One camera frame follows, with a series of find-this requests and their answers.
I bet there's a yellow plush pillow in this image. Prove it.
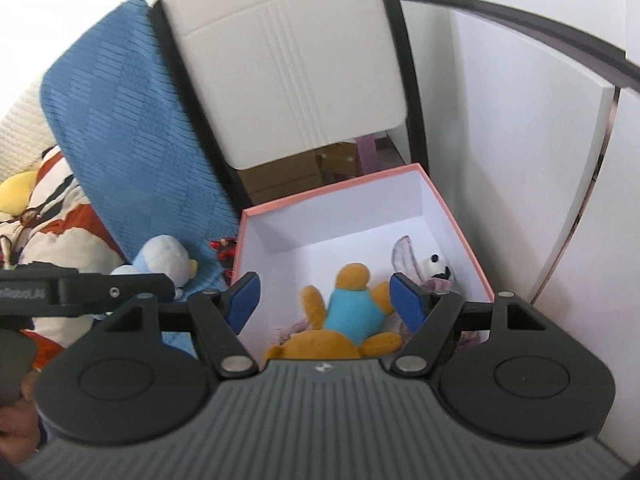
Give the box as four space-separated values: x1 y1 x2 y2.
0 170 37 217

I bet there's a striped fleece blanket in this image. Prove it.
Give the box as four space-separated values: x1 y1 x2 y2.
0 145 126 371

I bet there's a pink storage box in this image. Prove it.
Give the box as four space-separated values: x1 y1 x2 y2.
234 164 494 362

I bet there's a cardboard box under chair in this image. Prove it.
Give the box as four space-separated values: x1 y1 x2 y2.
238 142 360 205

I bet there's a beige chair backrest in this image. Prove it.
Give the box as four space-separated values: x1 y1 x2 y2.
150 0 429 212

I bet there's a white and blue duck plush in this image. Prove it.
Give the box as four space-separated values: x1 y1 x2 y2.
111 235 198 299

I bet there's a blue quilted mat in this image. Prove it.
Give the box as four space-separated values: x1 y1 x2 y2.
39 0 239 294

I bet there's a small panda plush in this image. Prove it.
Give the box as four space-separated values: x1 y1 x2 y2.
420 254 451 281

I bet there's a brown bear plush blue shirt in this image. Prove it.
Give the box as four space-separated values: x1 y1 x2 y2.
264 262 402 361

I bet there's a red and black small toy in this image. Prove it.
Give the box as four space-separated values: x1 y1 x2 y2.
209 237 238 285

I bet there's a pink stool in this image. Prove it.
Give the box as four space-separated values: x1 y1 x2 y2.
355 133 386 174

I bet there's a cream quilted headboard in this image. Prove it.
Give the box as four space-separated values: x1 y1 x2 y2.
0 84 55 181

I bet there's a purple floral scarf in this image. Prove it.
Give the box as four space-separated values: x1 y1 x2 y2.
271 235 458 344

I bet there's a person left hand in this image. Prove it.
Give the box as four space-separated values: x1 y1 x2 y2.
0 370 40 465

